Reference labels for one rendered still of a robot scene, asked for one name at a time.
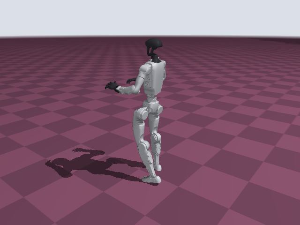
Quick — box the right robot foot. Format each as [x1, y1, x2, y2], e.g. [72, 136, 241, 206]
[153, 163, 162, 171]

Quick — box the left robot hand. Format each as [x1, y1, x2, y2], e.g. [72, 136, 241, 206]
[105, 82, 119, 93]

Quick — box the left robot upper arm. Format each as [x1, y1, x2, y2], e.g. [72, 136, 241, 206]
[131, 64, 151, 95]

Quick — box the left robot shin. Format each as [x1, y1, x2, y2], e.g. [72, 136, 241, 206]
[137, 143, 156, 178]

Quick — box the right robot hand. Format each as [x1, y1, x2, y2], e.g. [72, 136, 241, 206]
[127, 78, 136, 84]

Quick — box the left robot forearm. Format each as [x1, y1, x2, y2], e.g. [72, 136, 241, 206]
[116, 85, 135, 95]

